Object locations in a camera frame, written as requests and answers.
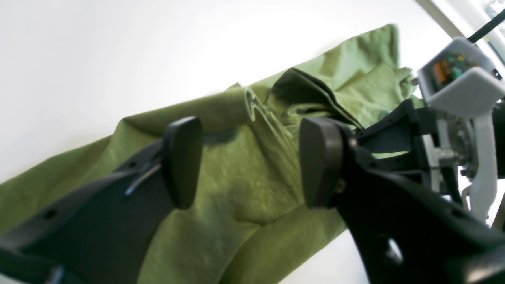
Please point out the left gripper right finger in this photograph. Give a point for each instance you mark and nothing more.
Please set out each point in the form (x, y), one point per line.
(405, 233)

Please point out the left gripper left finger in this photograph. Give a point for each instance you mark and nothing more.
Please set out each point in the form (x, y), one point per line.
(101, 232)

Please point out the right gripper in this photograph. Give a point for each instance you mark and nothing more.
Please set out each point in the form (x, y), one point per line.
(476, 144)

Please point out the olive green T-shirt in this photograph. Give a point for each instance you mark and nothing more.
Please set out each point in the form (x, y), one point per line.
(249, 224)

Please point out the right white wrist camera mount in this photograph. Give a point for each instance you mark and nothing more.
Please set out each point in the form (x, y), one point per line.
(460, 81)

